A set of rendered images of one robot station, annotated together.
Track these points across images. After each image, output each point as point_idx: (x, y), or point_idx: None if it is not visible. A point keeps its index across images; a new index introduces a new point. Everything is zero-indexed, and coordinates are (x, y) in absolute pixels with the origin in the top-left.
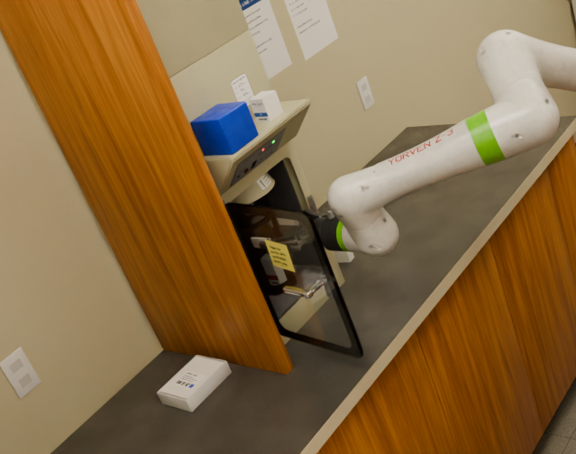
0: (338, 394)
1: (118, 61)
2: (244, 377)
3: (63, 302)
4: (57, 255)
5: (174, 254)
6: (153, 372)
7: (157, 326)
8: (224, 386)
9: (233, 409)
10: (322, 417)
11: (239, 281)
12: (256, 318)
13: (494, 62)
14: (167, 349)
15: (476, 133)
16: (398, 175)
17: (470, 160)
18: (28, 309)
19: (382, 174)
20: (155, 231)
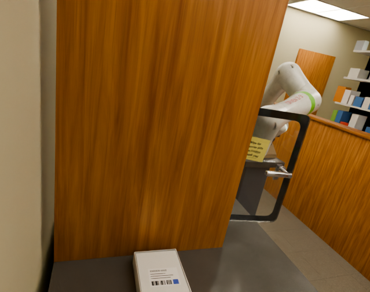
0: (274, 248)
1: None
2: (192, 259)
3: (15, 200)
4: (21, 118)
5: (172, 142)
6: (73, 289)
7: (66, 233)
8: (185, 273)
9: (225, 288)
10: (291, 266)
11: (235, 168)
12: (227, 201)
13: (299, 72)
14: (63, 259)
15: (311, 99)
16: (293, 110)
17: (307, 112)
18: None
19: (288, 108)
20: (163, 115)
